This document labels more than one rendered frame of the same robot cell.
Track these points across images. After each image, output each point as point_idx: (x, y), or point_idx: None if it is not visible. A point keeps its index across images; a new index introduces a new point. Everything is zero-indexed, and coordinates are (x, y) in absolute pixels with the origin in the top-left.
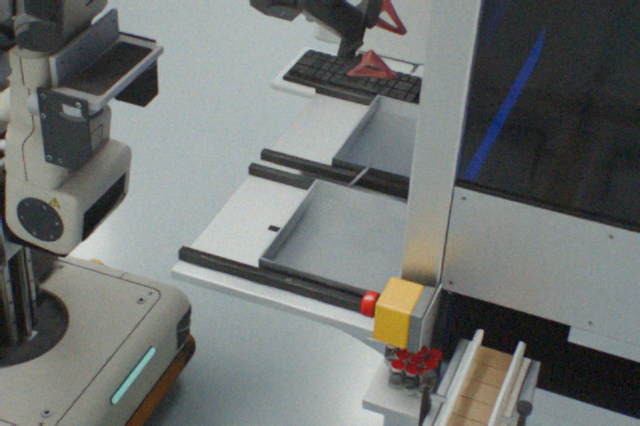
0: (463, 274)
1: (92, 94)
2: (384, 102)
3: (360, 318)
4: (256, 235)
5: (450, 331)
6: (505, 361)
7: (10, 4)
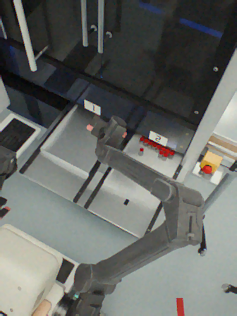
0: None
1: (73, 269)
2: (43, 147)
3: (178, 179)
4: (130, 209)
5: None
6: (211, 140)
7: (96, 294)
